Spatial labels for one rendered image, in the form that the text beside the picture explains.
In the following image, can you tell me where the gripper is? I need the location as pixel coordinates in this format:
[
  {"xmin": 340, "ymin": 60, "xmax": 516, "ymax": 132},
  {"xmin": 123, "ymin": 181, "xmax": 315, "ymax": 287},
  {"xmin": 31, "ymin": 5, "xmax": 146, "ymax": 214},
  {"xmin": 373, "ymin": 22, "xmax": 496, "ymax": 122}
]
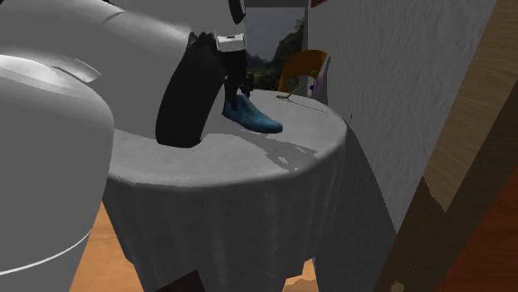
[{"xmin": 224, "ymin": 49, "xmax": 256, "ymax": 104}]

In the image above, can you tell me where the blue shoe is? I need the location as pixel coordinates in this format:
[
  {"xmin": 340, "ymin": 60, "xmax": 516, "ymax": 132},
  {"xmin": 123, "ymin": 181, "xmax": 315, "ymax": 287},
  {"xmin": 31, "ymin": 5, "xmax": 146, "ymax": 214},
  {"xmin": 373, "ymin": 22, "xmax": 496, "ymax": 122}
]
[{"xmin": 221, "ymin": 91, "xmax": 284, "ymax": 135}]

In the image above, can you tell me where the olive green spoon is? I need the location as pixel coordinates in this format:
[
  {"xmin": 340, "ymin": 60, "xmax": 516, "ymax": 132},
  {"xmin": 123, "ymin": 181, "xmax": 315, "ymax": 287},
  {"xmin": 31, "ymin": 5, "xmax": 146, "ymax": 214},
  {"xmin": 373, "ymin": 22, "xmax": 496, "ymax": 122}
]
[{"xmin": 276, "ymin": 82, "xmax": 310, "ymax": 102}]

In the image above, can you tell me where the window with landscape view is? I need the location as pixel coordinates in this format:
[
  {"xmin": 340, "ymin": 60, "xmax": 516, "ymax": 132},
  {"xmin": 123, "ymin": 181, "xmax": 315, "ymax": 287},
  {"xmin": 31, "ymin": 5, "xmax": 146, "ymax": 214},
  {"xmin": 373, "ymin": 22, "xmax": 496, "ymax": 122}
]
[{"xmin": 243, "ymin": 7, "xmax": 308, "ymax": 92}]

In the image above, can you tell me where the orange chair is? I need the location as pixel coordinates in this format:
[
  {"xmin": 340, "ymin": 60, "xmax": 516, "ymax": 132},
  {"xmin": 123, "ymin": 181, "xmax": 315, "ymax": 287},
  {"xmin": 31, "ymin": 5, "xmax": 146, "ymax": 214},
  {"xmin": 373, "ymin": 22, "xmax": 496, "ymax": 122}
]
[{"xmin": 277, "ymin": 49, "xmax": 330, "ymax": 95}]

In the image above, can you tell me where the round table with grey cloth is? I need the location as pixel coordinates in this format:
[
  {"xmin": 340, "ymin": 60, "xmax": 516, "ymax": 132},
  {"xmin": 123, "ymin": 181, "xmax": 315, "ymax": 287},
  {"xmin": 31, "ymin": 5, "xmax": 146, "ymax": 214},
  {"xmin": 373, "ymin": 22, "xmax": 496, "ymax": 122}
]
[{"xmin": 100, "ymin": 89, "xmax": 398, "ymax": 292}]

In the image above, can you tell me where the brown wooden frame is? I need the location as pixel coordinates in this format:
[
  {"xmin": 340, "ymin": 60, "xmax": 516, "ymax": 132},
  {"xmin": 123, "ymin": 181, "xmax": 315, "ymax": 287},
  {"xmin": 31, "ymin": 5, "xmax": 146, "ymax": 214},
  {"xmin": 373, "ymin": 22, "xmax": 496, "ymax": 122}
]
[{"xmin": 371, "ymin": 0, "xmax": 518, "ymax": 292}]

